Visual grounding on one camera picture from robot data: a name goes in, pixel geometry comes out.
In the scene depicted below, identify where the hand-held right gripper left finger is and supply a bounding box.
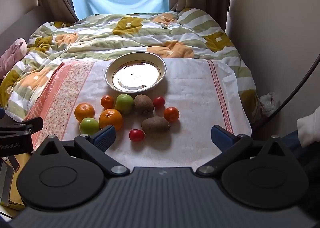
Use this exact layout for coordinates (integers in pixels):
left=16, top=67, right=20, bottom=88
left=35, top=124, right=130, bottom=178

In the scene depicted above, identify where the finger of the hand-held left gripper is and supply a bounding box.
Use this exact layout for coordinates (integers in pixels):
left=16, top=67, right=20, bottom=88
left=0, top=117, right=44, bottom=136

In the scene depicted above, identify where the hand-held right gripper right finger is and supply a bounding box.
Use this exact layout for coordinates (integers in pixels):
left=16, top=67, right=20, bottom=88
left=196, top=125, right=292, bottom=176

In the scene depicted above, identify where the large orange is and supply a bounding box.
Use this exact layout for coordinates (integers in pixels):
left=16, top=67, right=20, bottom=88
left=74, top=103, right=96, bottom=122
left=99, top=109, right=123, bottom=131

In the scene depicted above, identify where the green apple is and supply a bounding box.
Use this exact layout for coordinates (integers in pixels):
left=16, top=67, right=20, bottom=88
left=115, top=94, right=135, bottom=115
left=79, top=117, right=101, bottom=136

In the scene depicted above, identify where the brown kiwi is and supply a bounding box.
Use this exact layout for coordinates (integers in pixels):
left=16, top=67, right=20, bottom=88
left=134, top=94, right=154, bottom=115
left=141, top=117, right=171, bottom=133

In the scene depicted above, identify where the cream ceramic bowl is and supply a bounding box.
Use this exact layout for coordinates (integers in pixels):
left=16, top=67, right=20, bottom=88
left=104, top=52, right=167, bottom=93

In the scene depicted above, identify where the yellow cardboard box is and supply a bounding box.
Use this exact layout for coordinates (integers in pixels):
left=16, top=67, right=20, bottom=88
left=0, top=153, right=32, bottom=210

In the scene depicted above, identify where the small tangerine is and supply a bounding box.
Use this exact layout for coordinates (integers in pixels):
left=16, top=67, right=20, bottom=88
left=164, top=107, right=180, bottom=123
left=101, top=95, right=115, bottom=109

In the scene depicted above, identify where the white plastic bag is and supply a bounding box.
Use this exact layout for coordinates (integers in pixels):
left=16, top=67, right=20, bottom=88
left=259, top=92, right=280, bottom=117

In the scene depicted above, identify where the pink plush toy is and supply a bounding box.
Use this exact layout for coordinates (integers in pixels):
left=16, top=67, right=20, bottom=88
left=0, top=38, right=27, bottom=80

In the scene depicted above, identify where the person's blue trouser leg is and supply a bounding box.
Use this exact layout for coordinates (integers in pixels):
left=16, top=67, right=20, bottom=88
left=282, top=130, right=320, bottom=171

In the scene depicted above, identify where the person's white sleeve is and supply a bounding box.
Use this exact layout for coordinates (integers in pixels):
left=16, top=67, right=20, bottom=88
left=297, top=112, right=320, bottom=143

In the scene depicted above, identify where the striped floral quilt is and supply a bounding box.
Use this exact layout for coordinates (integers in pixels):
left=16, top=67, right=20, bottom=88
left=0, top=8, right=260, bottom=123

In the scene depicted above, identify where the grey bed side panel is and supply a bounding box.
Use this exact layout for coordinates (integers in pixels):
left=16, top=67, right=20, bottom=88
left=0, top=5, right=42, bottom=53

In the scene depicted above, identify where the black cable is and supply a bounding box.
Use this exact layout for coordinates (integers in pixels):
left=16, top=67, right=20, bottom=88
left=252, top=53, right=320, bottom=128

